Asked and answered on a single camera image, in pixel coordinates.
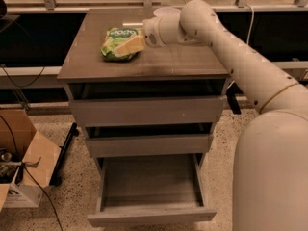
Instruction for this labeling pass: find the white cable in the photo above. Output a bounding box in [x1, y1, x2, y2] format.
[226, 3, 256, 91]

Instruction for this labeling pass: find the black stand leg right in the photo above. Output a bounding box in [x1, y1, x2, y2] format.
[226, 88, 242, 115]

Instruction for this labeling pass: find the black stand leg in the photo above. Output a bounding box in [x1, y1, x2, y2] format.
[49, 122, 79, 186]
[226, 88, 242, 115]

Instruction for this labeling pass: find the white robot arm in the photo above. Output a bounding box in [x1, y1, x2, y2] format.
[142, 0, 308, 231]

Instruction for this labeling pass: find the green rice chip bag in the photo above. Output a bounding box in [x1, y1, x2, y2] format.
[101, 28, 142, 62]

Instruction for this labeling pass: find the metal window rail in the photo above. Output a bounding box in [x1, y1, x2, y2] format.
[0, 61, 308, 90]

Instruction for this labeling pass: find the black cable on floor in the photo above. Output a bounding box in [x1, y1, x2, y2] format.
[0, 113, 64, 231]

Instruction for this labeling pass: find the white bowl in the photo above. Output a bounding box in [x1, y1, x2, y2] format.
[153, 7, 181, 17]

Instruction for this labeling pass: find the top grey drawer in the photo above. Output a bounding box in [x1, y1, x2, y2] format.
[69, 97, 223, 127]

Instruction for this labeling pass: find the bottom grey drawer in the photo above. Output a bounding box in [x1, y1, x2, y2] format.
[88, 154, 216, 227]

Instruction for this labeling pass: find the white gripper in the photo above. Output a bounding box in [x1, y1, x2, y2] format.
[114, 14, 189, 57]

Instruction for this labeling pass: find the black stand leg left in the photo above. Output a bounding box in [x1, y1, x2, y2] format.
[49, 122, 79, 186]

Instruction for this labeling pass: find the grey drawer cabinet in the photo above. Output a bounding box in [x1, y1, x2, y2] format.
[57, 7, 238, 166]

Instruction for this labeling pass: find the cardboard box on left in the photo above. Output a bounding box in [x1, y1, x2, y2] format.
[0, 110, 61, 211]

